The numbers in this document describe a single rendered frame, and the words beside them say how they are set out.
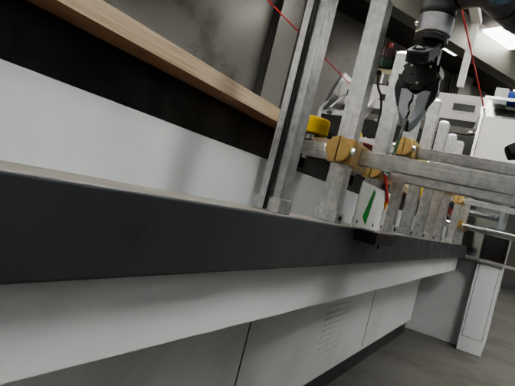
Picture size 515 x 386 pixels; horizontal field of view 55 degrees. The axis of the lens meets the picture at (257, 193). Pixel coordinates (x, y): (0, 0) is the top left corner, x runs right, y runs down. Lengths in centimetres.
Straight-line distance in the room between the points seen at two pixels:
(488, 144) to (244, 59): 343
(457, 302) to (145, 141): 330
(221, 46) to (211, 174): 522
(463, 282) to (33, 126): 348
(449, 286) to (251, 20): 399
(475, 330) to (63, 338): 343
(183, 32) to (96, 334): 552
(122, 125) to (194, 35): 526
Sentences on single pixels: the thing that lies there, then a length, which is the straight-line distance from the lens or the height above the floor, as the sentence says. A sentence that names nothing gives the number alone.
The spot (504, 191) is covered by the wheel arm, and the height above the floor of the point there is 83.
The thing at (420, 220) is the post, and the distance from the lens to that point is 196.
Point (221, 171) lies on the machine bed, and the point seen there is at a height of 74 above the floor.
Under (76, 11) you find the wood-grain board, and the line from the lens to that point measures 63.
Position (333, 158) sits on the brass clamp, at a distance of 97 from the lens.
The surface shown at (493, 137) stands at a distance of 379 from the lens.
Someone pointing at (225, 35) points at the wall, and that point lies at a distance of 619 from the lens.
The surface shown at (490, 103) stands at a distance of 386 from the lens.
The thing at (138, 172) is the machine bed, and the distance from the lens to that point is 81.
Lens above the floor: 73
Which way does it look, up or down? level
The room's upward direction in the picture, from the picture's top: 14 degrees clockwise
